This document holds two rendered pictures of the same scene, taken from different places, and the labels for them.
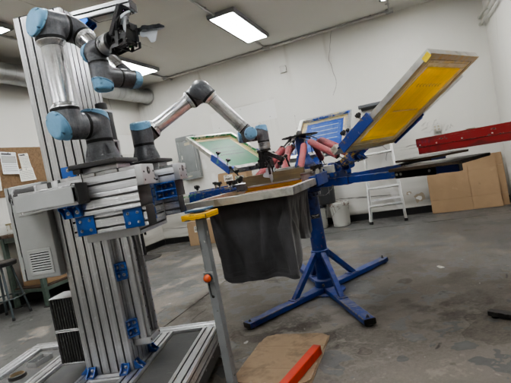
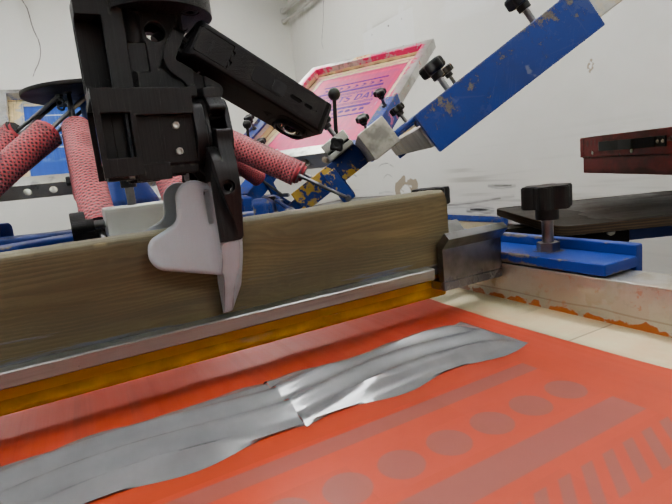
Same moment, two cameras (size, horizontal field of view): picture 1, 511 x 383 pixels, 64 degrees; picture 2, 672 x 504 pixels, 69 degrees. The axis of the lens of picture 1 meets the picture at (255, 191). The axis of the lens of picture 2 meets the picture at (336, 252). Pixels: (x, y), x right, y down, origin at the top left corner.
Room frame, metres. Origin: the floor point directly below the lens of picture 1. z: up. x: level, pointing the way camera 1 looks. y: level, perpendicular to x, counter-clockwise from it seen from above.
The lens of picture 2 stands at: (2.27, 0.09, 1.09)
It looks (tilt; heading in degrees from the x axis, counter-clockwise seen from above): 10 degrees down; 311
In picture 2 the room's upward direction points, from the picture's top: 6 degrees counter-clockwise
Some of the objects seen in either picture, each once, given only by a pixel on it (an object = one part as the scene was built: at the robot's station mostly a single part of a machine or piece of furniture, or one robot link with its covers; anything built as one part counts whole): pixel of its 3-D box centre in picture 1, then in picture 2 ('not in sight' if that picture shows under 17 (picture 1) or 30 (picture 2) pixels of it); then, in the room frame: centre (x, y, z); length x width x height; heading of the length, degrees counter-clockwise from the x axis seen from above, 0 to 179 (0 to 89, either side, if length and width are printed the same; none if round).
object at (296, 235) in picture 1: (302, 227); not in sight; (2.24, -0.22, 0.74); 0.46 x 0.04 x 0.42; 158
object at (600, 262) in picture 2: (318, 178); (484, 267); (2.49, -0.39, 0.98); 0.30 x 0.05 x 0.07; 158
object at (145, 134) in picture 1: (141, 132); not in sight; (2.34, 0.58, 1.42); 0.13 x 0.12 x 0.14; 9
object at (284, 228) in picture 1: (252, 242); not in sight; (2.10, 0.06, 0.74); 0.45 x 0.03 x 0.43; 68
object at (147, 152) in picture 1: (145, 152); not in sight; (2.33, 0.57, 1.31); 0.15 x 0.15 x 0.10
